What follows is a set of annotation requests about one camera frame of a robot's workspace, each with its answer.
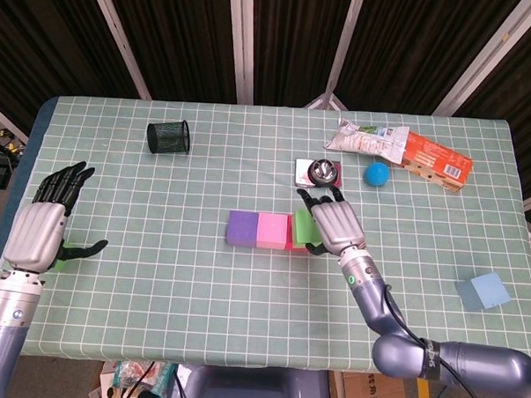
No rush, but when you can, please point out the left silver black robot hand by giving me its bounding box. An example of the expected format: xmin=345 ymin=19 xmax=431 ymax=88
xmin=2 ymin=157 xmax=114 ymax=276

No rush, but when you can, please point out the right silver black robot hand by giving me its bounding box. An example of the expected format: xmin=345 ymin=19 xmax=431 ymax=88
xmin=293 ymin=186 xmax=368 ymax=260

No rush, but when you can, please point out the green foam cube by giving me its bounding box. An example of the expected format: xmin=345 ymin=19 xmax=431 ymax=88
xmin=289 ymin=208 xmax=324 ymax=247
xmin=50 ymin=240 xmax=82 ymax=274

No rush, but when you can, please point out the magenta foam cube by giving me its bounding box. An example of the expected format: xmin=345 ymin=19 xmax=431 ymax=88
xmin=284 ymin=213 xmax=313 ymax=254

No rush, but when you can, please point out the purple foam cube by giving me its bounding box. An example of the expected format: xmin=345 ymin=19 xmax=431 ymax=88
xmin=225 ymin=210 xmax=261 ymax=248

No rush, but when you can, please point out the blue ball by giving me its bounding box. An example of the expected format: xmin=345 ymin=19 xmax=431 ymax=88
xmin=364 ymin=161 xmax=392 ymax=188

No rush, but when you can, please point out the red flat case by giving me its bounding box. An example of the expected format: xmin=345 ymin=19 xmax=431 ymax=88
xmin=293 ymin=158 xmax=343 ymax=191

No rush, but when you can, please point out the light pink foam cube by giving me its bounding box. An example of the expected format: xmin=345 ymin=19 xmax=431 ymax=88
xmin=254 ymin=212 xmax=291 ymax=250

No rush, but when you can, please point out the white snack bag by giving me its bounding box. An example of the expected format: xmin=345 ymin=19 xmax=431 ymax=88
xmin=322 ymin=116 xmax=412 ymax=165

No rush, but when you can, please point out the orange cardboard box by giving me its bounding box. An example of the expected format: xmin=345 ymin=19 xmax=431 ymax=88
xmin=391 ymin=129 xmax=476 ymax=195

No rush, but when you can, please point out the light blue foam cube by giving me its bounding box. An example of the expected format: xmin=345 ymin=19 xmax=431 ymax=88
xmin=453 ymin=269 xmax=513 ymax=313

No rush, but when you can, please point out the black mesh pen holder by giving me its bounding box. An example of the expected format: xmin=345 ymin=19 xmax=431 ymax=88
xmin=145 ymin=117 xmax=193 ymax=157

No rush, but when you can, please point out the green checked tablecloth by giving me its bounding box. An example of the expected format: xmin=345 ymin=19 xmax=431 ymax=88
xmin=0 ymin=92 xmax=531 ymax=382

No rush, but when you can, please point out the crumpled plastic packaging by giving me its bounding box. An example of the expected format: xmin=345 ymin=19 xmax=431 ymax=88
xmin=97 ymin=359 xmax=178 ymax=398

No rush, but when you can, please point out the brown cardboard carton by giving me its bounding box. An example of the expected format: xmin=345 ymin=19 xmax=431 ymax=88
xmin=340 ymin=372 xmax=422 ymax=398

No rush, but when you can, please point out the grey robot torso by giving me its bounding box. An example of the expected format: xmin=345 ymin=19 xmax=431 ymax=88
xmin=177 ymin=363 xmax=334 ymax=398

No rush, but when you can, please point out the bundle of floor cables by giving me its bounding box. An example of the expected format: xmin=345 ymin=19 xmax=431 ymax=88
xmin=0 ymin=128 xmax=30 ymax=159

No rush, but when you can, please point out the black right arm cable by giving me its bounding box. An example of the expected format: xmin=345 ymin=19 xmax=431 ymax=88
xmin=378 ymin=283 xmax=500 ymax=398

